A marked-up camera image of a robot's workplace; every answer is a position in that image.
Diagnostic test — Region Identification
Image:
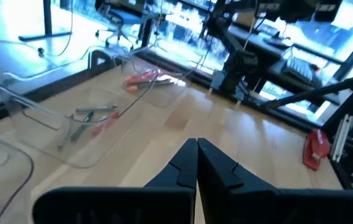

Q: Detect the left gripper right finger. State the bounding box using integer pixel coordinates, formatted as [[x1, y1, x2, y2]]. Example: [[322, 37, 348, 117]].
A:
[[197, 138, 353, 224]]

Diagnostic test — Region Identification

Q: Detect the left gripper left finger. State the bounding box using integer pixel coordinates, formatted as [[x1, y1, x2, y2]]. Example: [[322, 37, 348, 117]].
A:
[[32, 138, 199, 224]]

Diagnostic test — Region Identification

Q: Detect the green pencil with orange cap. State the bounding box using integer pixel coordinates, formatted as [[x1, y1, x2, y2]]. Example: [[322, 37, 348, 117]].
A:
[[127, 79, 177, 94]]

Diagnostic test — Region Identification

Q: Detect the pink pencil with orange cap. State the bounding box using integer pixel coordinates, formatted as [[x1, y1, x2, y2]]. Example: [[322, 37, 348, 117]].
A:
[[125, 70, 162, 83]]

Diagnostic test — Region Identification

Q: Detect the red stapler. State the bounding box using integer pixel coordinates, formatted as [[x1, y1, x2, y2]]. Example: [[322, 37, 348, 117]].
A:
[[302, 128, 332, 172]]

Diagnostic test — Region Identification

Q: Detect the red crayon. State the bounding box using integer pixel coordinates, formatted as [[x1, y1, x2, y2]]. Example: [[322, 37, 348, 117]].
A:
[[91, 111, 121, 138]]

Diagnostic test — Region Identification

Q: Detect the green crayon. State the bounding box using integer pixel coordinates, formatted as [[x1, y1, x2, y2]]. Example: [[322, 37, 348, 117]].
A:
[[70, 111, 95, 142]]

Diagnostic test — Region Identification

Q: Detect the black keyboard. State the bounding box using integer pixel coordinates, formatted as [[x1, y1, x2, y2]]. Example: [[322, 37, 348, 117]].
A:
[[283, 55, 323, 88]]

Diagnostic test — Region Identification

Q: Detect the black office chair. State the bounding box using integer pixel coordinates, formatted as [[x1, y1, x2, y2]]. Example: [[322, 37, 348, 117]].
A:
[[94, 4, 135, 50]]

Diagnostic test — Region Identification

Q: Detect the black floor stand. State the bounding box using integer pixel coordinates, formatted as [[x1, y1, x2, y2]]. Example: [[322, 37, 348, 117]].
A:
[[17, 0, 72, 42]]

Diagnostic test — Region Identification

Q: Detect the aluminium front rail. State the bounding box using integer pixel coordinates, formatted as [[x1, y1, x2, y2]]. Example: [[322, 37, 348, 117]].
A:
[[331, 113, 352, 163]]

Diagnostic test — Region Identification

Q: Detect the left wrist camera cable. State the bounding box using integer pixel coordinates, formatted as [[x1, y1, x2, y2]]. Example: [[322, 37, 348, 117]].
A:
[[116, 73, 160, 119]]

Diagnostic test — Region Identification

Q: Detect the black diagonal frame strut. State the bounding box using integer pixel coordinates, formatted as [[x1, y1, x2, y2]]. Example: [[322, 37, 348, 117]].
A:
[[260, 73, 353, 112]]

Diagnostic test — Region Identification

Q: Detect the black clamp mount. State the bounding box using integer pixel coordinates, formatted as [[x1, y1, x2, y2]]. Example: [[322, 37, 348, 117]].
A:
[[88, 49, 116, 68]]

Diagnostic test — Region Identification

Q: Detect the floor cable with connectors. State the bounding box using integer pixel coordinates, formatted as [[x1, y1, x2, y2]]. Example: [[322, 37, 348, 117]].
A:
[[38, 0, 75, 57]]

